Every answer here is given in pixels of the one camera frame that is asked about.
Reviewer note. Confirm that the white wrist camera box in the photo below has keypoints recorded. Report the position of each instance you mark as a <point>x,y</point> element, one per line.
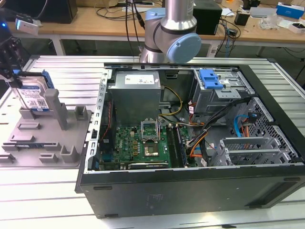
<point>26,26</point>

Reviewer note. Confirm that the silver disk bay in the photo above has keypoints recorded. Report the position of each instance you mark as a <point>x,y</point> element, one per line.
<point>250,145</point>

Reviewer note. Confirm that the black PC case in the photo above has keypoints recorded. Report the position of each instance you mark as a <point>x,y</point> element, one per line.
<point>166,190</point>

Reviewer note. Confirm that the white paper sheet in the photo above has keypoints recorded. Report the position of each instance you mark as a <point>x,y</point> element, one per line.
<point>227,12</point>

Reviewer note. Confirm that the black graphics card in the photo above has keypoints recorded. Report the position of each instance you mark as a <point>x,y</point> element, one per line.
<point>147,166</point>

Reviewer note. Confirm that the hard disk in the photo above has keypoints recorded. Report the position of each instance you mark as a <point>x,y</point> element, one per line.
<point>31,95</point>

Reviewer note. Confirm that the blue cardboard box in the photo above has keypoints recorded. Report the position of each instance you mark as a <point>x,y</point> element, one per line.
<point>290,10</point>

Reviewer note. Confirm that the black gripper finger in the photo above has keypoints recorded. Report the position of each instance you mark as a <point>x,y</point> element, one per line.
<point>4,59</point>
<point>15,55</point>

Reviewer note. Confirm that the grey parts rack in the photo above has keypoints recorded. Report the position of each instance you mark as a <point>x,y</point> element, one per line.
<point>47,133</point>

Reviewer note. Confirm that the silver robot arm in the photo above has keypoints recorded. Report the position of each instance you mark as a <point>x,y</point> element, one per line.
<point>178,26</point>

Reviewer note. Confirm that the large black box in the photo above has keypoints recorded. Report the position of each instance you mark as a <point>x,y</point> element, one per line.
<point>62,12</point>

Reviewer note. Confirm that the green motherboard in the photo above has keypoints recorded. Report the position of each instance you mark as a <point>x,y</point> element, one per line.
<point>128,143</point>

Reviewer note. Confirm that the small black box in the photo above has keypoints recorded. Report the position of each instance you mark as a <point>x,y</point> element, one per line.
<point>241,19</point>

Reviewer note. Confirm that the CPU socket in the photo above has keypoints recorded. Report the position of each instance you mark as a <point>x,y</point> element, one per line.
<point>151,150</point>

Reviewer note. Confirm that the silver drive cage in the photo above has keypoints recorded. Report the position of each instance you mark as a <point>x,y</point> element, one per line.
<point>207,100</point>

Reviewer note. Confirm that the open white box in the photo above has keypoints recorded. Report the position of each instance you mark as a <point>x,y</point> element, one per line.
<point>296,27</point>

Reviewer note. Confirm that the flat grey box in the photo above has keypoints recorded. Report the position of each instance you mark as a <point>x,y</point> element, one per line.
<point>262,12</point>

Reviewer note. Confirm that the black speaker box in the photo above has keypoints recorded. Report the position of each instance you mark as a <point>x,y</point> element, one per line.
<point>207,19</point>

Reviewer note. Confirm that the long wooden desk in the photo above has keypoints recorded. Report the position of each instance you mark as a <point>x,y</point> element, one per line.
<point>95,26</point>

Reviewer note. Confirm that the RAM slot white clips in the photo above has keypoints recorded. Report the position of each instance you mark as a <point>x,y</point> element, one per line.
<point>181,148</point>
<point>173,148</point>

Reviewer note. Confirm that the grey power supply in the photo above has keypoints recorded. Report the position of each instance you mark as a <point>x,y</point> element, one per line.
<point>133,102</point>

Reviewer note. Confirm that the blue drive latch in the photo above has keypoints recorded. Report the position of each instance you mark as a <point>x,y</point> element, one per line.
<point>210,78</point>

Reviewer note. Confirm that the clear plastic wrap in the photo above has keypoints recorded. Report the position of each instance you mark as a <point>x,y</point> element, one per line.
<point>269,22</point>

